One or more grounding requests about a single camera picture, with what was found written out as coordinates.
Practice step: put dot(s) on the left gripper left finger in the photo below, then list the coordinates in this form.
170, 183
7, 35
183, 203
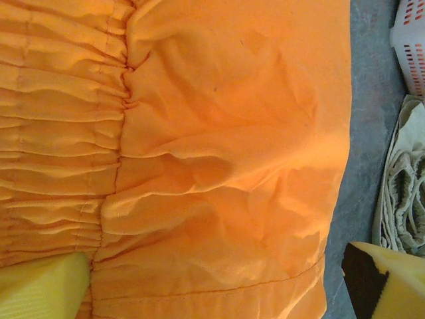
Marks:
36, 295

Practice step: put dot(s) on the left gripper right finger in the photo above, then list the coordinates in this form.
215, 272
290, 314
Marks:
405, 289

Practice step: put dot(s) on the white perforated plastic basket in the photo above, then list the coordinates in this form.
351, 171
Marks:
408, 50

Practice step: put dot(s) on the light orange shorts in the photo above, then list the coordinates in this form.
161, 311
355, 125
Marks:
216, 133

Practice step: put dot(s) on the cream beige shorts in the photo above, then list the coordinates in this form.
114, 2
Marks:
401, 186

